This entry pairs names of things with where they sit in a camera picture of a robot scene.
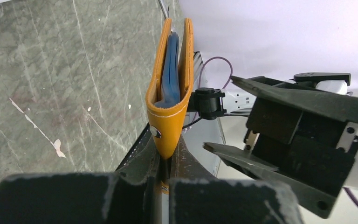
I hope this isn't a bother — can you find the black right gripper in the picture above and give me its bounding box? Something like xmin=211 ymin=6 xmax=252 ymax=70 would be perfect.
xmin=203 ymin=76 xmax=358 ymax=219

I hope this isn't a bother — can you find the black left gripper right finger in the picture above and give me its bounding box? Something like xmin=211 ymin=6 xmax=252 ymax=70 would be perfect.
xmin=168 ymin=134 xmax=305 ymax=224

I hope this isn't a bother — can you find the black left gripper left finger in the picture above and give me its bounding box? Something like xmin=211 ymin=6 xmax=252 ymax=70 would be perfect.
xmin=0 ymin=136 xmax=159 ymax=224

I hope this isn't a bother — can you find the orange leather card holder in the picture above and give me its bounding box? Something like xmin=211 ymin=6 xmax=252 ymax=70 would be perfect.
xmin=145 ymin=17 xmax=195 ymax=161

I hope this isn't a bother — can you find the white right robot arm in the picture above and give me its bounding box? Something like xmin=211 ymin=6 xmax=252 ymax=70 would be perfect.
xmin=188 ymin=72 xmax=358 ymax=218

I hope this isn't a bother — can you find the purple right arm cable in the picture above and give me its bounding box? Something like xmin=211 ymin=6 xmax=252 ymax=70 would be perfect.
xmin=197 ymin=56 xmax=234 ymax=90

